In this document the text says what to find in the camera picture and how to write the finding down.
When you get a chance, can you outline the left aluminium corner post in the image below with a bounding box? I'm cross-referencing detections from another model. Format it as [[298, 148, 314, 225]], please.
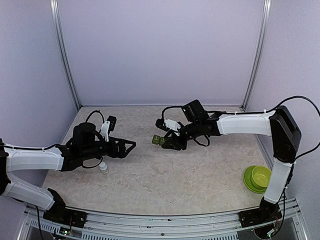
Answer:
[[49, 0, 82, 111]]

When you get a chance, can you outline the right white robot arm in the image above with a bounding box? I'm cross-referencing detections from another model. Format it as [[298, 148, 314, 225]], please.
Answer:
[[155, 99, 302, 222]]

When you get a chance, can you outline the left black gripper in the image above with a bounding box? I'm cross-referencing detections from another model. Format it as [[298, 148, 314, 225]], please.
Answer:
[[81, 136, 136, 161]]

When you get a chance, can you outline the green plate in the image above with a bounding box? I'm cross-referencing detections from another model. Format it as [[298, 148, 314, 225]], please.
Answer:
[[242, 165, 267, 194]]

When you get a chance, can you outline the aluminium front rail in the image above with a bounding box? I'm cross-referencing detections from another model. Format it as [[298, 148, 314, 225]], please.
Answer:
[[16, 198, 310, 240]]

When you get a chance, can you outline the white pill bottle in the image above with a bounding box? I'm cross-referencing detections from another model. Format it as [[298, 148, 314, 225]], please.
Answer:
[[98, 161, 109, 174]]

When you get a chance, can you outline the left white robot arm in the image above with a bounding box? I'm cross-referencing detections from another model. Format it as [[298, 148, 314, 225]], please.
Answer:
[[0, 121, 137, 223]]

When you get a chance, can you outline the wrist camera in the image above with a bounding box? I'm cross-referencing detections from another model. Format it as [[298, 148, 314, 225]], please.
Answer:
[[100, 115, 117, 142], [155, 118, 182, 136]]

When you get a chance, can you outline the green weekly pill organizer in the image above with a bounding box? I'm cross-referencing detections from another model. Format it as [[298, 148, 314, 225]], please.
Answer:
[[151, 134, 166, 146]]

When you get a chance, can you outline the green bowl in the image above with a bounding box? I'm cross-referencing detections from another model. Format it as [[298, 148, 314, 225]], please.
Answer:
[[251, 166, 272, 189]]

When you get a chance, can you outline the aluminium corner post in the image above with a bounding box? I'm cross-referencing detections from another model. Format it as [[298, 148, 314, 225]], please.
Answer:
[[49, 0, 82, 111], [241, 0, 272, 111]]

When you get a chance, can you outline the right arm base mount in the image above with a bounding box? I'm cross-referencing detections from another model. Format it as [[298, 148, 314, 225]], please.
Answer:
[[238, 197, 282, 228]]

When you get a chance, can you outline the right aluminium corner post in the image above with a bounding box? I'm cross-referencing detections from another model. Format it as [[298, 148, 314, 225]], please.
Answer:
[[241, 0, 272, 111]]

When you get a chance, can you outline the left camera cable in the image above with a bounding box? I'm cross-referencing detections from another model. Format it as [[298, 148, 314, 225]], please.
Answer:
[[84, 110, 106, 126]]

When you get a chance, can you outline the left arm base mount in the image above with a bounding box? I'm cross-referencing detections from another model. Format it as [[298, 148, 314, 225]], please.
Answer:
[[43, 188, 87, 229]]

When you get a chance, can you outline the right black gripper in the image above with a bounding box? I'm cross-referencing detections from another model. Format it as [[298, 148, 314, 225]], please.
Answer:
[[161, 120, 201, 151]]

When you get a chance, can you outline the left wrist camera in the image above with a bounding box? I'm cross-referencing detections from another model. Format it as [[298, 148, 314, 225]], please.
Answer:
[[100, 115, 117, 142]]

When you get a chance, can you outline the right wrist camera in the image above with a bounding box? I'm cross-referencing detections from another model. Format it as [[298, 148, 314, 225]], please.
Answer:
[[155, 118, 182, 136]]

